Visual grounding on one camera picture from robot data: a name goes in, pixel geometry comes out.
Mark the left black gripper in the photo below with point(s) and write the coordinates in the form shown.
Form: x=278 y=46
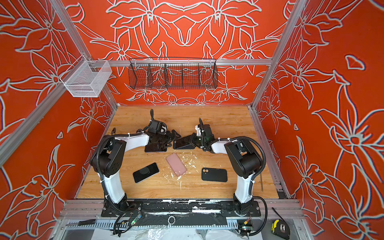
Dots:
x=169 y=140

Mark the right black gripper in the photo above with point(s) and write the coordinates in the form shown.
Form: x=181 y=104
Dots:
x=193 y=136

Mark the purple black phone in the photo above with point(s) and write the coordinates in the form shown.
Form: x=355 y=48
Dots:
x=184 y=143

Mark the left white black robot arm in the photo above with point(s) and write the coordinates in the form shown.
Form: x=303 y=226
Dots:
x=109 y=156

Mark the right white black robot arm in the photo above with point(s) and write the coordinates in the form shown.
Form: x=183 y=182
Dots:
x=248 y=160

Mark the red-edged black phone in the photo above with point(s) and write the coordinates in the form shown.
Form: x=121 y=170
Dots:
x=157 y=146

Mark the pink phone case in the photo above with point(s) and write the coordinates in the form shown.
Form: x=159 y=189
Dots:
x=176 y=164

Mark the black phone near left base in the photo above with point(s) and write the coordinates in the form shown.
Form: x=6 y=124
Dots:
x=145 y=173

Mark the black phone case with holes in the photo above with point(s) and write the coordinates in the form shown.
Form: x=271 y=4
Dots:
x=214 y=175

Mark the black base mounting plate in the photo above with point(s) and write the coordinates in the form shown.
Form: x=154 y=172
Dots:
x=180 y=208

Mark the clear plastic bin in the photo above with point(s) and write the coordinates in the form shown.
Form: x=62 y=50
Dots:
x=87 y=78

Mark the black screwdriver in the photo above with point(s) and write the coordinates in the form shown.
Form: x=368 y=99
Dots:
x=82 y=223

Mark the yellow black tape measure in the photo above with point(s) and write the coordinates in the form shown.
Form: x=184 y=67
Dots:
x=281 y=229

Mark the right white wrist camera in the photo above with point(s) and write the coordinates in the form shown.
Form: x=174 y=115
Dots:
x=199 y=133

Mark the black wire basket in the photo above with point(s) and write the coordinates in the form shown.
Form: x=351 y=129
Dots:
x=173 y=74

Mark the grey slotted cable duct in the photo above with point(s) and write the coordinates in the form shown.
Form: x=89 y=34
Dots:
x=152 y=223

